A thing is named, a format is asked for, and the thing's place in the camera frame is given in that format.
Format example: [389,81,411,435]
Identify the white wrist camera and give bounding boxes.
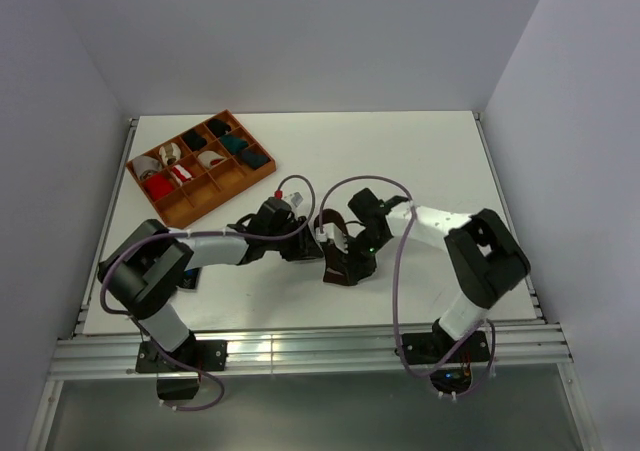
[274,189,304,210]
[315,223,348,253]

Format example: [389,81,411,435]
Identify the beige brown rolled sock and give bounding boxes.
[158,142,182,166]

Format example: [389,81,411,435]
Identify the orange wooden divider tray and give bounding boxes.
[126,110,277,229]

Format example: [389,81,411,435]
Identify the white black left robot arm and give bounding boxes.
[98,191,323,370]

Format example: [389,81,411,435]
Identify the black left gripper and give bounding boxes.
[266,216,323,262]

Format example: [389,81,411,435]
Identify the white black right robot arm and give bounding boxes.
[347,188,531,363]

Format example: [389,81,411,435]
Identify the dark teal rolled sock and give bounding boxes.
[239,149,269,170]

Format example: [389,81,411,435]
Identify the aluminium frame rail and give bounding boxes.
[47,322,573,381]

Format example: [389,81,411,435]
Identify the teal green rolled sock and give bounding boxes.
[218,134,249,155]

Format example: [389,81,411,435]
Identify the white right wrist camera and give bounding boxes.
[315,223,348,253]

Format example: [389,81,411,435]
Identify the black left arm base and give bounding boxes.
[134,338,228,405]

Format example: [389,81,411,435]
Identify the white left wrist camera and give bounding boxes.
[274,189,304,210]

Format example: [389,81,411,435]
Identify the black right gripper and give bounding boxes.
[336,228,390,285]

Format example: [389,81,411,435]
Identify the white red rolled sock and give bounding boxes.
[197,150,225,169]

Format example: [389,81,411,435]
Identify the red white striped sock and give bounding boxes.
[169,165,193,186]

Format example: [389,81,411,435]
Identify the grey white rolled sock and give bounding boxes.
[131,155,163,181]

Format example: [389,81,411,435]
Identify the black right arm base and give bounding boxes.
[401,331,495,398]

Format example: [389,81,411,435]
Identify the black patterned sock pile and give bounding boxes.
[177,268,201,292]

